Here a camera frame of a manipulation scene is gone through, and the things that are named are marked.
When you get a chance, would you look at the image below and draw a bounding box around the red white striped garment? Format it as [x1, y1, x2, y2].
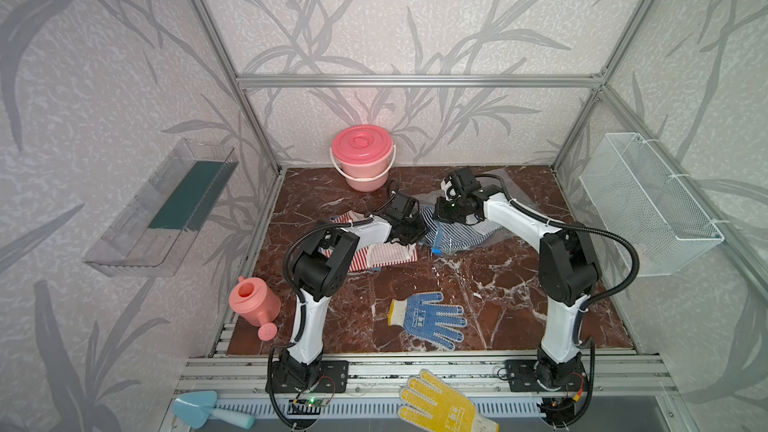
[349, 215, 418, 272]

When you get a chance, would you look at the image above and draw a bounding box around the pink watering can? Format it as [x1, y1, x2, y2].
[228, 276, 281, 342]

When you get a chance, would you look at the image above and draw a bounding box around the clear plastic wall shelf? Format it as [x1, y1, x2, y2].
[83, 139, 239, 278]

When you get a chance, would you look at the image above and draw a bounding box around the pink item in basket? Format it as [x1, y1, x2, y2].
[634, 244, 650, 263]

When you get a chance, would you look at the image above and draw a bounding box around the light blue hand trowel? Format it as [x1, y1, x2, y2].
[171, 391, 255, 429]

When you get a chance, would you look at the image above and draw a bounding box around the pink lidded plastic bucket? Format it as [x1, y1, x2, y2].
[330, 125, 396, 192]

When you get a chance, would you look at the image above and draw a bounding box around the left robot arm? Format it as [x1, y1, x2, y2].
[276, 191, 427, 382]

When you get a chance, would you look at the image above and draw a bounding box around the white wire mesh basket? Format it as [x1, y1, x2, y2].
[580, 132, 724, 277]

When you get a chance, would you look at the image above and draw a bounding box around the blue white striped garment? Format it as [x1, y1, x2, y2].
[420, 207, 501, 255]

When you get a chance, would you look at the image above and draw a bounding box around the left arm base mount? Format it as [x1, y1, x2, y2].
[266, 358, 349, 394]

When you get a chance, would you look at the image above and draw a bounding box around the clear vacuum storage bag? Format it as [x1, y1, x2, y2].
[413, 166, 541, 255]

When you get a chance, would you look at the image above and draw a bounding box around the blue dotted work glove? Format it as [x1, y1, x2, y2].
[387, 292, 468, 351]

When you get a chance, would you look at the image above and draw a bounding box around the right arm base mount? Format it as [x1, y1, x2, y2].
[504, 358, 589, 395]

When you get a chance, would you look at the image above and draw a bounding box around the yellow dotted work glove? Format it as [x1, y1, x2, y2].
[398, 370, 500, 432]

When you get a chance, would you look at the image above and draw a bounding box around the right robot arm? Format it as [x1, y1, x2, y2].
[435, 167, 640, 390]

